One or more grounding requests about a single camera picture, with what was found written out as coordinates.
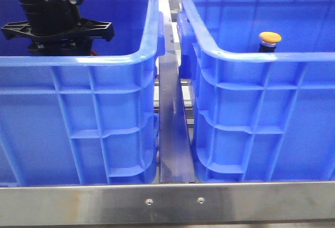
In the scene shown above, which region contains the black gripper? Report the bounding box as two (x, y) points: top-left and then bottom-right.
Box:
(1, 18), (115, 56)

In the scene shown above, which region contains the yellow push button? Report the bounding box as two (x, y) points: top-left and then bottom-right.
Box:
(259, 31), (282, 53)

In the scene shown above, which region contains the red push button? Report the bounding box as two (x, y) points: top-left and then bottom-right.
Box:
(91, 50), (99, 56)

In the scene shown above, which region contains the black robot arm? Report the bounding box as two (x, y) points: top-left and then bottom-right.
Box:
(1, 0), (115, 56)

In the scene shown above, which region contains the large blue crate left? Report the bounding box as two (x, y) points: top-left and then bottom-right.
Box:
(1, 0), (165, 187)

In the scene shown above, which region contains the large blue crate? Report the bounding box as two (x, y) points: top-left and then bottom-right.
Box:
(1, 0), (165, 187)
(178, 0), (334, 182)

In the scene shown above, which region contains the dark steel divider bar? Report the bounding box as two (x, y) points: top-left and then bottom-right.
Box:
(159, 13), (196, 183)

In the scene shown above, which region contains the large blue crate right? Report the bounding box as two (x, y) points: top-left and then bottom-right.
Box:
(178, 0), (334, 182)

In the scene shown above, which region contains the steel front rail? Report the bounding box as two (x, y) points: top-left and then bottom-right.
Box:
(1, 181), (334, 226)

